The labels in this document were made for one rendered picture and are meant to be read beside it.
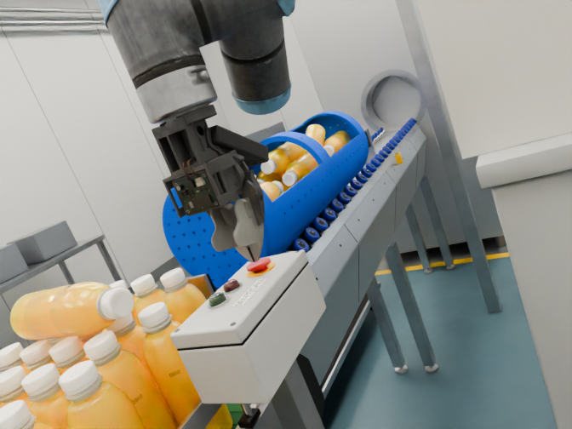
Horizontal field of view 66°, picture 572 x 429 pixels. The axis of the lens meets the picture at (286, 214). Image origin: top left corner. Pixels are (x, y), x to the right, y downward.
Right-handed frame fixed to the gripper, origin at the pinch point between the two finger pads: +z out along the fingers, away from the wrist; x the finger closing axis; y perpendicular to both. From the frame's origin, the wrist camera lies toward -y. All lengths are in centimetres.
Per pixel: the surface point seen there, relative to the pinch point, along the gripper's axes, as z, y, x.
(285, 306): 6.5, 5.0, 4.7
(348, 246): 27, -66, -16
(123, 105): -88, -363, -356
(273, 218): 4.5, -31.8, -14.9
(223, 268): 12.0, -27.6, -30.0
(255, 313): 3.7, 11.0, 4.7
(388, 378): 113, -115, -41
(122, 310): -0.4, 13.3, -13.0
